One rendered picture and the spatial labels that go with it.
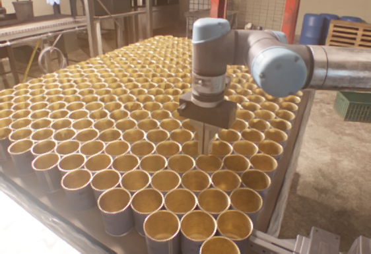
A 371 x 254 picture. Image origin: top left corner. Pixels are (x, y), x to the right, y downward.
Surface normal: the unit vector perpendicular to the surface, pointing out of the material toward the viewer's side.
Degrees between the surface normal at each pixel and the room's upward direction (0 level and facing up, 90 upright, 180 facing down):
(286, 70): 90
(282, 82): 90
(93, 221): 2
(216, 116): 92
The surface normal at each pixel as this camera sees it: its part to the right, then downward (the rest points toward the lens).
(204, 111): -0.50, 0.40
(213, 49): -0.04, 0.46
